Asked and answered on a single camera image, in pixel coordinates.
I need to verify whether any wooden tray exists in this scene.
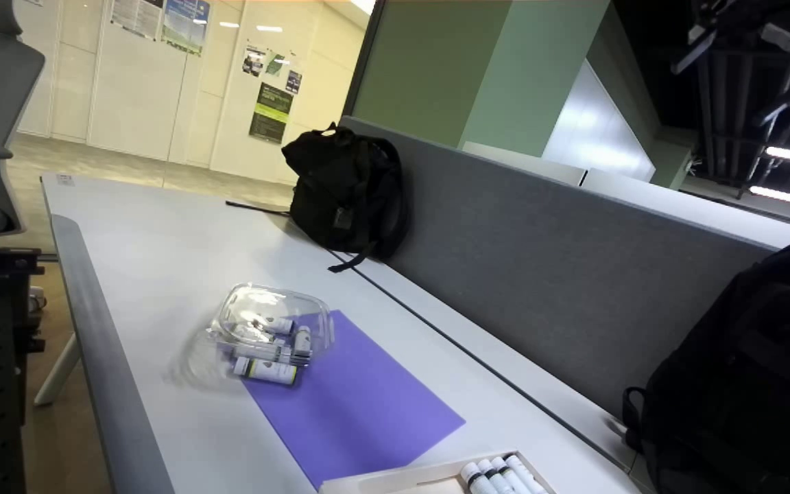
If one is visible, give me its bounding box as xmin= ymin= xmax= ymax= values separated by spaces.
xmin=320 ymin=449 xmax=558 ymax=494

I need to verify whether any white bottle in box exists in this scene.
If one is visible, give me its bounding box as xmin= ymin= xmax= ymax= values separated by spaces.
xmin=265 ymin=319 xmax=295 ymax=335
xmin=230 ymin=356 xmax=296 ymax=386
xmin=218 ymin=343 xmax=280 ymax=359
xmin=295 ymin=326 xmax=314 ymax=361

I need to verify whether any purple mat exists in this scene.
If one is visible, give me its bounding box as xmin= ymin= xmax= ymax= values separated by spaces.
xmin=248 ymin=309 xmax=464 ymax=489

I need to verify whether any black backpack near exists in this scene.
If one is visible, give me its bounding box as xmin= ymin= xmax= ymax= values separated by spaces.
xmin=225 ymin=121 xmax=409 ymax=275

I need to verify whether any black backpack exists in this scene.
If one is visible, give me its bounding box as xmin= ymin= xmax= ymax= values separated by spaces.
xmin=225 ymin=121 xmax=409 ymax=275
xmin=623 ymin=247 xmax=790 ymax=494

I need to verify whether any grey desk partition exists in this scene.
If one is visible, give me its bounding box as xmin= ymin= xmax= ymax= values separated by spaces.
xmin=348 ymin=118 xmax=790 ymax=415

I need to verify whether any green pillar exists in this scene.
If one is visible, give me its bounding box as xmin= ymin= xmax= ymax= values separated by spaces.
xmin=348 ymin=0 xmax=657 ymax=180

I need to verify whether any black backpack far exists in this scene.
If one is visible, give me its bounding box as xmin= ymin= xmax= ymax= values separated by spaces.
xmin=623 ymin=247 xmax=790 ymax=494

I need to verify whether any wall poster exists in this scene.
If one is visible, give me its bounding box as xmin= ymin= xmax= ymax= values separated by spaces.
xmin=251 ymin=83 xmax=295 ymax=143

